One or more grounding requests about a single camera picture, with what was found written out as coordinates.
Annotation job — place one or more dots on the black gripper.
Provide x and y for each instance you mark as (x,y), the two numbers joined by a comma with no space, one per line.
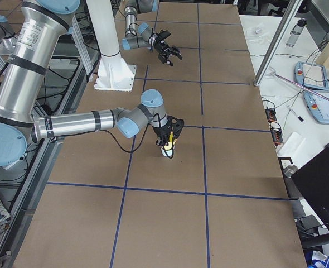
(163,48)
(160,129)

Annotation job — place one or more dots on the yellow plastic cup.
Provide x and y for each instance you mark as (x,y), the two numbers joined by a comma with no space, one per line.
(169,146)

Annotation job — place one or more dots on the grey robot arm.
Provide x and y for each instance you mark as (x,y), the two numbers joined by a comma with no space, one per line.
(30,108)
(143,35)

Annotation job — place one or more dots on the light green plastic cup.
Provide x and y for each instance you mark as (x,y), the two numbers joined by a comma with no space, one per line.
(169,153)

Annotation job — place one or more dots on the orange black connector strip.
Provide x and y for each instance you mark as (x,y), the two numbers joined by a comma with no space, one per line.
(275,127)

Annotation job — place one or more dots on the black marker pen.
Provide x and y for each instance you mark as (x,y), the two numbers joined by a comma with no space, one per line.
(295,113)

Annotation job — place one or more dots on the white folded paper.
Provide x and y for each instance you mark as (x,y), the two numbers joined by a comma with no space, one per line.
(291,145)

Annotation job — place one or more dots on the clear water bottle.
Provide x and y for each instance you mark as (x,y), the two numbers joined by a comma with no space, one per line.
(296,31)

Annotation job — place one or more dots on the upper teach pendant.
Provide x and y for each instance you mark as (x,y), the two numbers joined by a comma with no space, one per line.
(311,76)

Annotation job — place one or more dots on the teach pendant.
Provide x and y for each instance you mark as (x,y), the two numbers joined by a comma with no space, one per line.
(311,76)
(318,107)

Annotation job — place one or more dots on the black computer monitor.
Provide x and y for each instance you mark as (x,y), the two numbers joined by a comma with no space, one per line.
(312,181)

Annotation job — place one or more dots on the lower teach pendant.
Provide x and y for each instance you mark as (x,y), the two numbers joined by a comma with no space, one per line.
(318,107)

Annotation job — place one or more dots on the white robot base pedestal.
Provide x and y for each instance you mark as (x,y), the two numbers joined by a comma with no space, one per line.
(113,71)

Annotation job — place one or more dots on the green handled reacher grabber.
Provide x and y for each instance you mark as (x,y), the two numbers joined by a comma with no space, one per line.
(272,72)

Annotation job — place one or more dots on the aluminium frame post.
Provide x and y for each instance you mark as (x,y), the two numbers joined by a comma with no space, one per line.
(282,28)

